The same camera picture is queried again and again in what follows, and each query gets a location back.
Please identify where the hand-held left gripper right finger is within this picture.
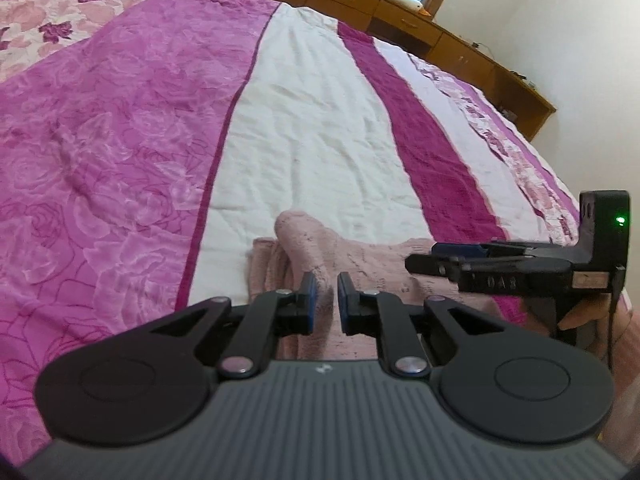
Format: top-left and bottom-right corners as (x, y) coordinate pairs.
(337, 272), (506, 378)

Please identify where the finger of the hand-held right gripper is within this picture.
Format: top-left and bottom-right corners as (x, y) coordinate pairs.
(431, 241), (581, 261)
(406, 255), (463, 278)

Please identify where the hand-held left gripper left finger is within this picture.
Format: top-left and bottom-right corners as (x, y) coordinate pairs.
(150, 271), (318, 380)

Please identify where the pink knit sweater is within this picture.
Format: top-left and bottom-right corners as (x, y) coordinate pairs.
(247, 210), (531, 361)

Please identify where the person's right forearm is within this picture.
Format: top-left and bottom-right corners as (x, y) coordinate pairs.
(570, 305), (640, 411)

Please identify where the person's right hand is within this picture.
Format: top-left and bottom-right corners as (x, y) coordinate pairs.
(557, 302), (596, 332)

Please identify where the pink striped floral blanket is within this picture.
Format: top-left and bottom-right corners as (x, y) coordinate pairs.
(0, 0), (626, 466)

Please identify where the black cable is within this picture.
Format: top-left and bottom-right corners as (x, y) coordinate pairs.
(606, 265), (627, 373)

